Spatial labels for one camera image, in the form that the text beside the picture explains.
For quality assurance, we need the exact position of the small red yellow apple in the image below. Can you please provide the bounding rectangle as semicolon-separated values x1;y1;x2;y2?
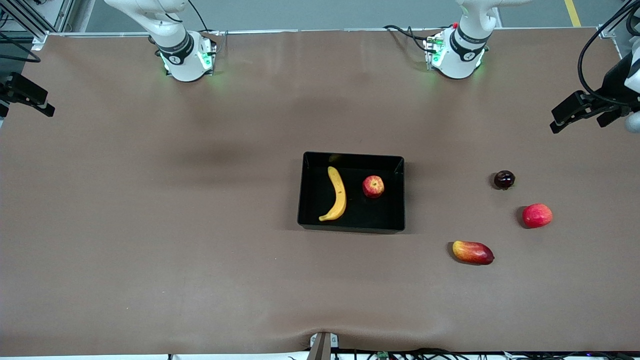
362;175;385;199

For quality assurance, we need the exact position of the red yellow mango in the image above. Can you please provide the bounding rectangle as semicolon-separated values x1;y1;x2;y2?
452;240;495;266

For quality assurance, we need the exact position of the aluminium corner frame profile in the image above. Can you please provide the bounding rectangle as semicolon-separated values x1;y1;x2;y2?
597;0;640;56

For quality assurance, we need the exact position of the black arm base cable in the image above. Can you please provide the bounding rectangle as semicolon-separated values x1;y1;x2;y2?
382;24;438;53
187;0;223;56

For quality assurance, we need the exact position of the aluminium frame with black struts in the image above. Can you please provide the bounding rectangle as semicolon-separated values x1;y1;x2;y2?
0;0;76;51

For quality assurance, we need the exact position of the red round peach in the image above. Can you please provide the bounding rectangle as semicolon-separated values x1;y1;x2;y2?
522;203;554;229

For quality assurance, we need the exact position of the black cable bundle along table edge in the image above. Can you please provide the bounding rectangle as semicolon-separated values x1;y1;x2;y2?
165;347;640;360

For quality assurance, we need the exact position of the brown table mat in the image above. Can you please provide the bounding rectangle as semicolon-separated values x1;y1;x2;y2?
0;27;640;357

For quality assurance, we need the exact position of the dark purple plum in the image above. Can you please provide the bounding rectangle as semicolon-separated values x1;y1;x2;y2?
494;170;516;191

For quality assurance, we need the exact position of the black right arm base cable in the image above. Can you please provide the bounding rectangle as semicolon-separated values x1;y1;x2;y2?
187;0;223;56

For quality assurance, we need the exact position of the yellow banana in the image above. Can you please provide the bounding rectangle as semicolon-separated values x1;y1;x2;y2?
318;166;347;222

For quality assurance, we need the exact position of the black rectangular plastic tray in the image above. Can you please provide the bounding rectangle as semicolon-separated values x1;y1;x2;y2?
297;151;406;234

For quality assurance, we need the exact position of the black left arm base cable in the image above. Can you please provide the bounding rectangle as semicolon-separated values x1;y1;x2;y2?
382;24;438;53

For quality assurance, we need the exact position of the grey camera stand bracket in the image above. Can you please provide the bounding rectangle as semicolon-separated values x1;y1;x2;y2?
306;331;340;360

